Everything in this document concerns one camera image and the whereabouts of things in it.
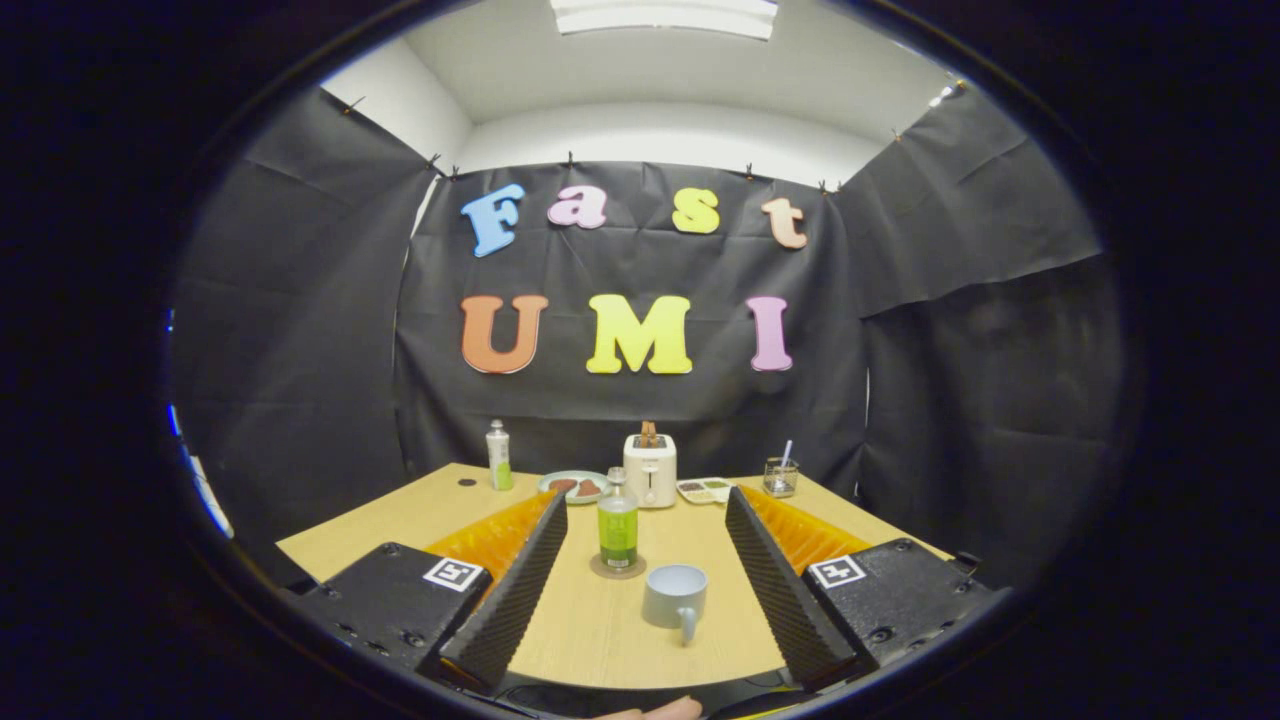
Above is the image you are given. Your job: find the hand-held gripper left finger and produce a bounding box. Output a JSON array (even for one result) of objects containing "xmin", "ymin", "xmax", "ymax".
[{"xmin": 295, "ymin": 488, "xmax": 571, "ymax": 696}]

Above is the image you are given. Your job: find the ceiling light panel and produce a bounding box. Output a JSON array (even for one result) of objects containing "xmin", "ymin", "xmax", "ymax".
[{"xmin": 550, "ymin": 0, "xmax": 779, "ymax": 41}]

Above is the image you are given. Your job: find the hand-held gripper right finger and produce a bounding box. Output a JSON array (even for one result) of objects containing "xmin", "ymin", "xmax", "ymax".
[{"xmin": 725, "ymin": 486, "xmax": 1001, "ymax": 694}]

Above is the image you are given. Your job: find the pale grey cup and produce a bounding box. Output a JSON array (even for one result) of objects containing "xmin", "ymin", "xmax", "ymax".
[{"xmin": 641, "ymin": 564, "xmax": 709, "ymax": 646}]

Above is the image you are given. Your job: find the clear juice bottle green label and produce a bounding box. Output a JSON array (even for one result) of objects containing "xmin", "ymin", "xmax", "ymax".
[{"xmin": 597, "ymin": 466, "xmax": 641, "ymax": 571}]

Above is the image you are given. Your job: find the white tube bottle green label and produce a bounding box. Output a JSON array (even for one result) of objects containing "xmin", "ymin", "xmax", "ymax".
[{"xmin": 485, "ymin": 419, "xmax": 515, "ymax": 492}]

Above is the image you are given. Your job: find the grey-green plate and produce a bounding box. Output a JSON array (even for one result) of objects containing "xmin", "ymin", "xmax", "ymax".
[{"xmin": 537, "ymin": 470, "xmax": 611, "ymax": 505}]

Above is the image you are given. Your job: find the wooden table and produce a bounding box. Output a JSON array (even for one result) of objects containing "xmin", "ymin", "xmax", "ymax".
[{"xmin": 275, "ymin": 462, "xmax": 956, "ymax": 691}]

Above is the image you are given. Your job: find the cream toaster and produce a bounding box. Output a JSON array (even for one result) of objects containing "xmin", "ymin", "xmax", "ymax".
[{"xmin": 623, "ymin": 433, "xmax": 678, "ymax": 509}]

